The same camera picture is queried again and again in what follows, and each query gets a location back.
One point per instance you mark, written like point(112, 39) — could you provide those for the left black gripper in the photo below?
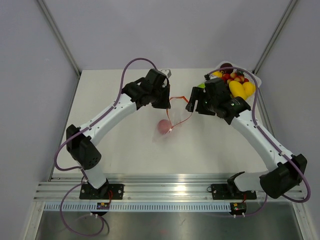
point(165, 104)

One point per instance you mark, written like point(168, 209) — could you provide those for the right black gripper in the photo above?
point(198, 93)

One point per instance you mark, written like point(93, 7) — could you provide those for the green cabbage-like vegetable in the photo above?
point(202, 85)

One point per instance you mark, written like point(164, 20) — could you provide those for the yellow mango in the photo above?
point(237, 89)

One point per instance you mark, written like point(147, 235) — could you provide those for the red apple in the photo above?
point(164, 126)

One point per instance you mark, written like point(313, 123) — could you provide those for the clear zip bag orange zipper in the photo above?
point(173, 119)

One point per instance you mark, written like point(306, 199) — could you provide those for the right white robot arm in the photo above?
point(284, 169)

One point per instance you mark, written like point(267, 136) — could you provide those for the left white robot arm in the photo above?
point(82, 146)

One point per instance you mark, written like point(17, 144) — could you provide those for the small yellow pear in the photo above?
point(217, 74)

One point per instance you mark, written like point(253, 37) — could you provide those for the strawberry cluster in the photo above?
point(234, 76)

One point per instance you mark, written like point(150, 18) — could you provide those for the white plastic fruit basket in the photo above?
point(257, 80)

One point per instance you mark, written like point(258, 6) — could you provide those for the dark red plum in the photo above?
point(226, 65)

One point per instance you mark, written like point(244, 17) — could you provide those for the yellow lemon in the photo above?
point(249, 88)

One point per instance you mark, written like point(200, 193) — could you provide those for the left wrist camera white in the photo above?
point(167, 72)

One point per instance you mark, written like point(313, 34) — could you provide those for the aluminium mounting rail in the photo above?
point(139, 187)

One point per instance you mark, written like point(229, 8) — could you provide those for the right aluminium frame post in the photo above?
point(275, 35)

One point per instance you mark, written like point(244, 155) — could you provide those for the aluminium frame post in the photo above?
point(275, 35)
point(44, 9)

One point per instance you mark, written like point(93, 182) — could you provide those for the left aluminium frame post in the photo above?
point(44, 9)

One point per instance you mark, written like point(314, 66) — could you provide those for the white slotted cable duct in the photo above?
point(201, 207)

